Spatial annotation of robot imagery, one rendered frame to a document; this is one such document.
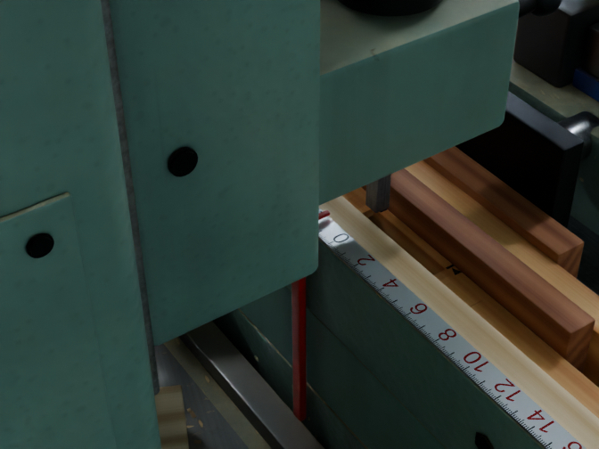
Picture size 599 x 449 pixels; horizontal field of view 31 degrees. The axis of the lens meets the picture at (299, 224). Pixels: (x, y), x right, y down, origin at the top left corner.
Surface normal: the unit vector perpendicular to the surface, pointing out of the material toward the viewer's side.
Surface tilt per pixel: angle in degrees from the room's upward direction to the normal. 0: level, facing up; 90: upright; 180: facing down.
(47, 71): 90
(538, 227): 0
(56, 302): 90
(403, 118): 90
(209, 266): 90
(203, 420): 0
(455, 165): 0
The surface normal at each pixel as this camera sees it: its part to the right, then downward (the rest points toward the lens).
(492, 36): 0.56, 0.53
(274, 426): 0.00, -0.77
